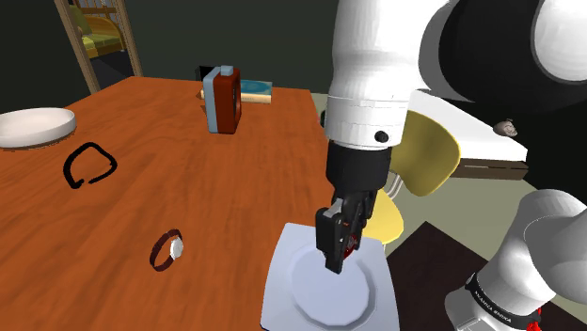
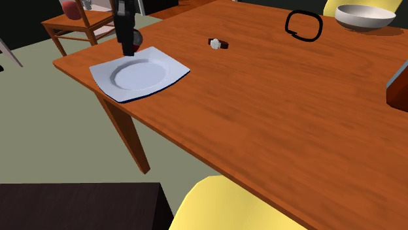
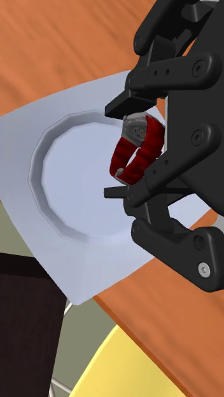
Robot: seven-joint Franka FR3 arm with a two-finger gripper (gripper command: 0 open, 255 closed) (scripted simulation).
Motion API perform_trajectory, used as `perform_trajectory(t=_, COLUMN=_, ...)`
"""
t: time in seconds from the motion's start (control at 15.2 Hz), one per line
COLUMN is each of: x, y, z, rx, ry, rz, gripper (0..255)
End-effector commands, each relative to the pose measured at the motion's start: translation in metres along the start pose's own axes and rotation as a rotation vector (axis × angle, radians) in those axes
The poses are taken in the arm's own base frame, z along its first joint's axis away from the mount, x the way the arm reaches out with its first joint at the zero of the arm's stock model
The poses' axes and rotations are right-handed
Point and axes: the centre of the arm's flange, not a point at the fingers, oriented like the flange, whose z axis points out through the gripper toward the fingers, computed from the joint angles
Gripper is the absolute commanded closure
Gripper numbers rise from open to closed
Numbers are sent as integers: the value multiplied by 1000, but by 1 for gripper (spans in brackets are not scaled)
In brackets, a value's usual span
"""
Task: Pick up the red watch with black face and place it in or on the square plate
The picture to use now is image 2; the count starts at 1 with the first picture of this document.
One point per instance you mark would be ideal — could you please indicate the white square plate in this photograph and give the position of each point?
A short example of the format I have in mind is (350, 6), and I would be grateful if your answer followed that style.
(140, 75)

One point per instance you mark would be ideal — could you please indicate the wooden chair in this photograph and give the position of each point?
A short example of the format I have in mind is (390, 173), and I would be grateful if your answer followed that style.
(68, 25)

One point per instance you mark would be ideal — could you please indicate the black loop band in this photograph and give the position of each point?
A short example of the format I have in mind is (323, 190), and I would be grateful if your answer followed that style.
(288, 24)

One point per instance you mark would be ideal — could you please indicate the dark robot stand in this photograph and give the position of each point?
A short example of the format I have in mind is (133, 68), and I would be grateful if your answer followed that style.
(79, 207)

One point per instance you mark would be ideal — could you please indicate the red-brown box with blue top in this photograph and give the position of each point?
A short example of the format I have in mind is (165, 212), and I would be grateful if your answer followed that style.
(398, 95)

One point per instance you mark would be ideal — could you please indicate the wooden table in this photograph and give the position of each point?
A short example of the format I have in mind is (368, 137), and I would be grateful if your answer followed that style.
(271, 105)

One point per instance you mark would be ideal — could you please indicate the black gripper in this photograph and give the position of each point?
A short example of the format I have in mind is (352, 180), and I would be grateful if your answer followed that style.
(128, 28)

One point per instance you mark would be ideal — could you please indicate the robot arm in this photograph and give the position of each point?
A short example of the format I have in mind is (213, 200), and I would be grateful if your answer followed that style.
(121, 7)

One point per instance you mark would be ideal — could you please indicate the dark red round object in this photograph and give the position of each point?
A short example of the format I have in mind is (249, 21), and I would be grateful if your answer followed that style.
(138, 39)

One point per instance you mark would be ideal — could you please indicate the yellow chair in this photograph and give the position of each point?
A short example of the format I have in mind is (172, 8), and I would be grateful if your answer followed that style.
(223, 207)
(331, 7)

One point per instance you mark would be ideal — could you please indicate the white bowl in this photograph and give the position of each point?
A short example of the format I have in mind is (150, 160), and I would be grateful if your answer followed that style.
(363, 16)

